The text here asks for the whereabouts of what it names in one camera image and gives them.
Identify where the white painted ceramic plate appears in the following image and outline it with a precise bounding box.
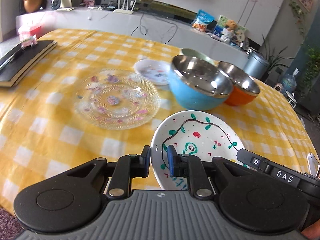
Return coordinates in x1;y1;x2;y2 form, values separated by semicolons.
151;111;246;190

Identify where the clear glass floral plate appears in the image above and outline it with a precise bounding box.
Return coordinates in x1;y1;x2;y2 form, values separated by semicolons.
73;68;161;130

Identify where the blue steel-lined bowl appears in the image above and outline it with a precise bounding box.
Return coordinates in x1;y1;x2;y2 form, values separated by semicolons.
169;55;233;111

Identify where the orange steel-lined bowl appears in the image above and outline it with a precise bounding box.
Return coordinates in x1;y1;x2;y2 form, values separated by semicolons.
217;61;260;106

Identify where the small white floral plate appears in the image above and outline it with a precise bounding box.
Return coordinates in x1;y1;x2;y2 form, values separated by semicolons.
133;59;170;86

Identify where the green ceramic bowl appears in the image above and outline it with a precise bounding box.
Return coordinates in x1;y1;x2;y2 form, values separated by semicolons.
181;48;215;65

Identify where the yellow checkered tablecloth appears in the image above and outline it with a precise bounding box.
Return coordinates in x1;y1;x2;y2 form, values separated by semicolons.
1;29;316;212

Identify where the blue water bottle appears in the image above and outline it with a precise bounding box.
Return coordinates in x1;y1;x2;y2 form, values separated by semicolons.
280;68;299;94

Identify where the grey metal bin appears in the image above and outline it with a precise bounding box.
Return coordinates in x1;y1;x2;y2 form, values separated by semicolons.
243;52;269;79

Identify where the potted green plant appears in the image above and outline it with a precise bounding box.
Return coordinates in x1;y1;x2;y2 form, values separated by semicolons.
260;35;294;82

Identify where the white tv cabinet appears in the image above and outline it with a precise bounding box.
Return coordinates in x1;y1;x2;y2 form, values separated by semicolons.
16;8;248;68

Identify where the teddy bear toy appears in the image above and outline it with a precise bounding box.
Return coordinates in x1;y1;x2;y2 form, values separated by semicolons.
220;20;238;44

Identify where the blue snack bag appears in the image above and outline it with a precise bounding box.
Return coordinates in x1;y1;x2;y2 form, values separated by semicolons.
191;10;215;33

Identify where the black notebook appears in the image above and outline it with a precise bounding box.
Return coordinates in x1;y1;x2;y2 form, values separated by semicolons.
1;40;57;88

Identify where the white wifi router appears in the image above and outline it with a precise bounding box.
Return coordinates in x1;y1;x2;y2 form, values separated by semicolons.
113;0;137;15

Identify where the pink binder clip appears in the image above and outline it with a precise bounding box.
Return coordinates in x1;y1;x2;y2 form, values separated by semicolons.
21;35;37;49

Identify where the black pen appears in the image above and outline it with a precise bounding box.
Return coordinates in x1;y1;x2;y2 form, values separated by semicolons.
0;48;24;70

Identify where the pink box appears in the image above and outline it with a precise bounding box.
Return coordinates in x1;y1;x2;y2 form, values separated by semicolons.
18;25;42;41

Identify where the white wire stool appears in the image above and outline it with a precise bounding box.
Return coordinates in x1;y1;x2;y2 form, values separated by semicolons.
285;90;297;109

